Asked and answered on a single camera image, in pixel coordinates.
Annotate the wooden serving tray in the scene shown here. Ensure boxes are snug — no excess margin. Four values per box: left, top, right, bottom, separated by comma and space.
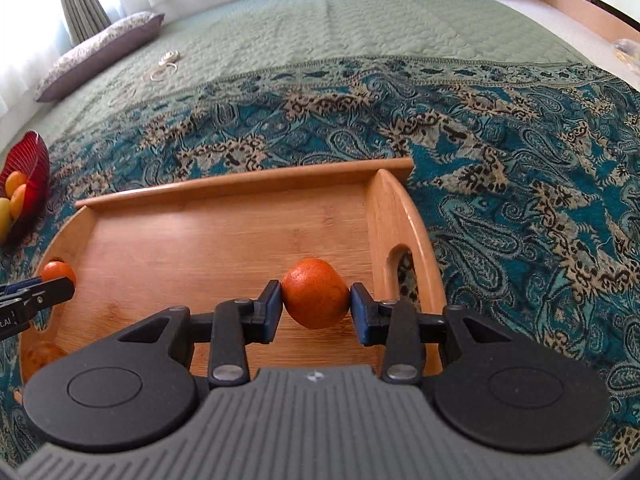
19, 156, 447, 406

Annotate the wooden bed frame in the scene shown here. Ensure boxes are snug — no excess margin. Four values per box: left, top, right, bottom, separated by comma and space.
530, 0, 640, 46

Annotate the white coiled cable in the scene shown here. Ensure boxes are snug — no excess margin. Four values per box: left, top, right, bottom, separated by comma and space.
142, 50, 182, 82

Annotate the green quilted bedspread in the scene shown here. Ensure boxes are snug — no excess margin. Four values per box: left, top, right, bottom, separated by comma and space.
35, 0, 581, 126

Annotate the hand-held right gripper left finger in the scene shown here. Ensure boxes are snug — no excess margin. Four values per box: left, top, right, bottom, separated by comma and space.
117, 280, 285, 388

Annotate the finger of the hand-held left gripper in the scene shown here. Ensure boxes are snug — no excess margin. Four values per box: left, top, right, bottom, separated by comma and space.
0, 280, 43, 298
0, 276, 77, 318

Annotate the white mattress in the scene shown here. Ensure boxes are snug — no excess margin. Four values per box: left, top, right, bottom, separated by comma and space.
470, 0, 640, 73

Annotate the orange mandarin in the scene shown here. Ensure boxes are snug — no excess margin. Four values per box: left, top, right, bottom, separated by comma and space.
41, 260, 77, 286
281, 258, 351, 330

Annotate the clear plastic wrapper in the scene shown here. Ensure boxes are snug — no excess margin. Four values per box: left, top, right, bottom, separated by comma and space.
614, 37, 640, 68

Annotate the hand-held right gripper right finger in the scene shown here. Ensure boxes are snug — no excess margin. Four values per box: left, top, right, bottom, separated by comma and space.
350, 282, 521, 385

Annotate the red glass bowl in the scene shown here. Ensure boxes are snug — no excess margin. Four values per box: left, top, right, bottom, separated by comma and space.
0, 130, 51, 247

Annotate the teal paisley blanket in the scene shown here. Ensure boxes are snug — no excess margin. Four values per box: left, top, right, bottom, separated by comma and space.
0, 55, 640, 471

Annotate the floral grey pillow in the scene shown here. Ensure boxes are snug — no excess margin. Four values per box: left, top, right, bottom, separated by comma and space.
34, 11, 166, 103

